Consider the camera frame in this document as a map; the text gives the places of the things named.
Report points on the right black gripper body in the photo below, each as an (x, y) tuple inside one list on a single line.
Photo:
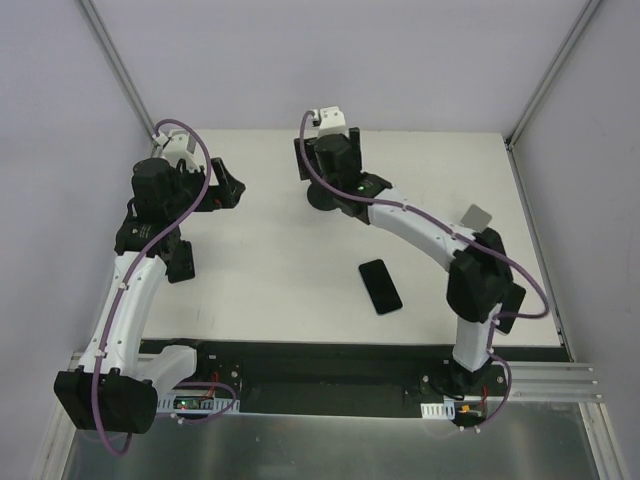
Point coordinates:
[(304, 160)]

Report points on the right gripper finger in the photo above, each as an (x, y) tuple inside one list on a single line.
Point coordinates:
[(355, 144), (305, 155)]

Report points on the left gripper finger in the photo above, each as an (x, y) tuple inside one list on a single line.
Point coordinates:
[(222, 197), (225, 178)]

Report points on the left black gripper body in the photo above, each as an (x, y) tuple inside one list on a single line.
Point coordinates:
[(213, 185)]

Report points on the black clamp phone stand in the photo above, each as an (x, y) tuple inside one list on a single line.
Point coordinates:
[(321, 198)]

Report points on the teal-edged black phone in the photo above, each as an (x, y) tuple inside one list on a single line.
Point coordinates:
[(380, 287)]

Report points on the silver folding phone stand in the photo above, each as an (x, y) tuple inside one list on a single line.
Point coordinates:
[(476, 219)]

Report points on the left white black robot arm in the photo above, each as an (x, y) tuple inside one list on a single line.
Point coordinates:
[(109, 388)]

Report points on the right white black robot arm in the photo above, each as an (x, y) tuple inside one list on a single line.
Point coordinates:
[(480, 284)]

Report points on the white-edged black phone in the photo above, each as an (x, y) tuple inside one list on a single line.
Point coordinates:
[(510, 307)]

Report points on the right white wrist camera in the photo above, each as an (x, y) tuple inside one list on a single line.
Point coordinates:
[(329, 121)]

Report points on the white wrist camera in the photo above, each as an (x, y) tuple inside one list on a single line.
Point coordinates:
[(329, 121), (178, 149)]

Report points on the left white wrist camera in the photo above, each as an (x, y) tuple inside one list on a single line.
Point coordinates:
[(178, 149)]

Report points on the left aluminium frame post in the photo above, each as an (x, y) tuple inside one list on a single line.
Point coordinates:
[(107, 46)]

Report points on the aluminium frame post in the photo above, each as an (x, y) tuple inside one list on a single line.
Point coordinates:
[(577, 31), (107, 46)]

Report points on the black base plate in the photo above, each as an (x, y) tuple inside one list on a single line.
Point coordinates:
[(323, 379)]

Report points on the left white cable duct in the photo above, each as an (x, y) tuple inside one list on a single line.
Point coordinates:
[(196, 405)]

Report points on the white cable duct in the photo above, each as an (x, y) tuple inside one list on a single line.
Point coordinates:
[(196, 405), (449, 409)]

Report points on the right aluminium frame post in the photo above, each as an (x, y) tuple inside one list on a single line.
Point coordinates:
[(577, 31)]

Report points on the right white cable duct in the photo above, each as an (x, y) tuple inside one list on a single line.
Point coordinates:
[(449, 409)]

